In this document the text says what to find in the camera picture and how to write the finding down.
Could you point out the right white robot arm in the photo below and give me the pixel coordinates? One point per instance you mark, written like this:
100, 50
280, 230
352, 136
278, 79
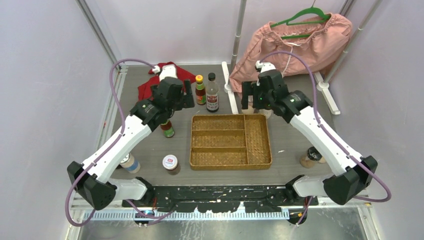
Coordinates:
351, 172

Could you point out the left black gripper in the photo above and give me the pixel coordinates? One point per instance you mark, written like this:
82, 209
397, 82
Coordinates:
186, 100

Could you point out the black cap sesame shaker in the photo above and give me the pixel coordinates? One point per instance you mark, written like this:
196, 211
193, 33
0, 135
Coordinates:
266, 112

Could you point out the woven bamboo divided tray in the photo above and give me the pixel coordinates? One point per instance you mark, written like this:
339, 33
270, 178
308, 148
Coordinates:
230, 142

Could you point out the clear jar silver lid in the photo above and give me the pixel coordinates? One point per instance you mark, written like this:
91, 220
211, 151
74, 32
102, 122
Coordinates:
250, 109

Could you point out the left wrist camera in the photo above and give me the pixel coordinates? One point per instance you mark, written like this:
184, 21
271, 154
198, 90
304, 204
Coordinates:
167, 71

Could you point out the black cap pepper grinder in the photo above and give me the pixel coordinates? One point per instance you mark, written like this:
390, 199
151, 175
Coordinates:
310, 158

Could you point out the red cloth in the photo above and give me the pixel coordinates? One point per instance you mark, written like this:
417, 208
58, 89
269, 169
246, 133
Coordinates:
144, 90

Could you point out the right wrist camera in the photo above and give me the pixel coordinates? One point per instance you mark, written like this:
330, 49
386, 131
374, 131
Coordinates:
264, 66

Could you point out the blue label seasoning jar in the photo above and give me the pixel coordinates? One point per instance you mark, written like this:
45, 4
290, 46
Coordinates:
130, 164

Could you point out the tall soy sauce bottle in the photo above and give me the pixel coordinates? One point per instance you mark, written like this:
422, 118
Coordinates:
212, 93

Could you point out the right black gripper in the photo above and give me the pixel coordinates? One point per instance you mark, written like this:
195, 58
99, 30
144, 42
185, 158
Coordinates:
251, 88

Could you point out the yellow cap chili sauce bottle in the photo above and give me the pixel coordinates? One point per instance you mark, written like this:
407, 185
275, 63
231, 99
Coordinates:
167, 129

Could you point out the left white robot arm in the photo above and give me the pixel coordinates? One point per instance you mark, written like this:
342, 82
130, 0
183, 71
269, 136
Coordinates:
92, 178

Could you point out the pink shorts garment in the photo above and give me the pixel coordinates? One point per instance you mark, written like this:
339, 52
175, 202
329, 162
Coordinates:
319, 44

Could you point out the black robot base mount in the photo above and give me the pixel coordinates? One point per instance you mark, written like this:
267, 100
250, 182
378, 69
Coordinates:
219, 202

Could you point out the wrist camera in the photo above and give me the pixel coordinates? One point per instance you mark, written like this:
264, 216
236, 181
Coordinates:
167, 71
264, 66

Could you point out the white lid sauce jar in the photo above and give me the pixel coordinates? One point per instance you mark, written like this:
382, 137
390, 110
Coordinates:
171, 164

